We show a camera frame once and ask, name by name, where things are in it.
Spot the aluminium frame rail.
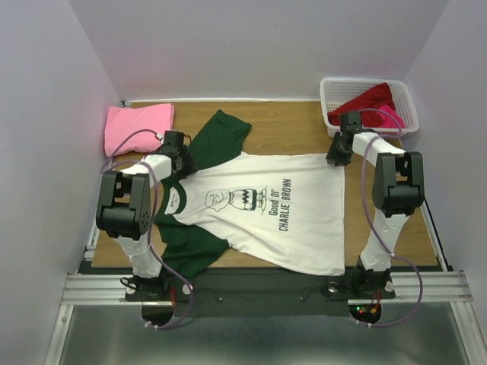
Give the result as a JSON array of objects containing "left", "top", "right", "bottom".
[{"left": 61, "top": 271, "right": 473, "bottom": 306}]

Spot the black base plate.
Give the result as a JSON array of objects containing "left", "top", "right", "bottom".
[{"left": 121, "top": 268, "right": 396, "bottom": 318}]

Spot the white and green t-shirt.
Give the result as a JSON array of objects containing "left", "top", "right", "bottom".
[{"left": 154, "top": 111, "right": 345, "bottom": 278}]

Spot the white plastic basket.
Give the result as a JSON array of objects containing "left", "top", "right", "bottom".
[{"left": 319, "top": 77, "right": 421, "bottom": 140}]

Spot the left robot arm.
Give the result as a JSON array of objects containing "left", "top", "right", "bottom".
[{"left": 96, "top": 129, "right": 197, "bottom": 300}]

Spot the dark red t-shirt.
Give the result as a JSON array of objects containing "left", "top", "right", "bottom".
[{"left": 327, "top": 83, "right": 396, "bottom": 128}]

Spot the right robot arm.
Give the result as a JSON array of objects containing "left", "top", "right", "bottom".
[{"left": 326, "top": 111, "right": 425, "bottom": 298}]

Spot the folded pink t-shirt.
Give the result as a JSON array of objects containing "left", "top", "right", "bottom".
[{"left": 104, "top": 103, "right": 174, "bottom": 157}]

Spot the magenta t-shirt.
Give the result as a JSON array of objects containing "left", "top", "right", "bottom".
[{"left": 375, "top": 105, "right": 405, "bottom": 129}]

